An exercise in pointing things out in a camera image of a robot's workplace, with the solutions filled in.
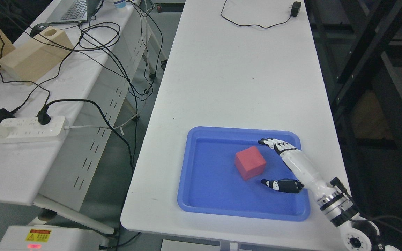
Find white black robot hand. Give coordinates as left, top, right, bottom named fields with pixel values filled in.
left=258, top=138, right=337, bottom=203

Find pink foam block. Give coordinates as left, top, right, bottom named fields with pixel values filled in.
left=234, top=146, right=267, bottom=181

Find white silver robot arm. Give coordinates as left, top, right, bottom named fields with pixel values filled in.
left=318, top=192, right=398, bottom=251

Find blue plastic tray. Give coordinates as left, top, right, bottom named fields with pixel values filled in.
left=177, top=127, right=311, bottom=221

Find black metal shelf left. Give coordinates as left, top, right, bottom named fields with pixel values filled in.
left=306, top=0, right=402, bottom=217

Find light wooden block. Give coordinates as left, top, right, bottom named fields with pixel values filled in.
left=0, top=27, right=74, bottom=86

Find white table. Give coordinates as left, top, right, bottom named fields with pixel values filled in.
left=121, top=0, right=348, bottom=251

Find black power plug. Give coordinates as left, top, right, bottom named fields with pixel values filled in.
left=37, top=105, right=51, bottom=125

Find white side desk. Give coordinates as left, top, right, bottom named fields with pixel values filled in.
left=0, top=0, right=152, bottom=235

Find white box with warning label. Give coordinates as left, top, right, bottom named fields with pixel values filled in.
left=0, top=225, right=109, bottom=251

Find white power strip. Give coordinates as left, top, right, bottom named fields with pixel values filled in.
left=0, top=116, right=66, bottom=143

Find grey laptop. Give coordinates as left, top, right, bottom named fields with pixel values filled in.
left=46, top=0, right=101, bottom=24

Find black computer mouse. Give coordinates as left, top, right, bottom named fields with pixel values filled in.
left=30, top=23, right=52, bottom=38

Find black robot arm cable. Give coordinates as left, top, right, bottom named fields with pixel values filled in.
left=329, top=177, right=402, bottom=251

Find black power adapter with cable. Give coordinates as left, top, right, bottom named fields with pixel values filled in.
left=219, top=0, right=304, bottom=30

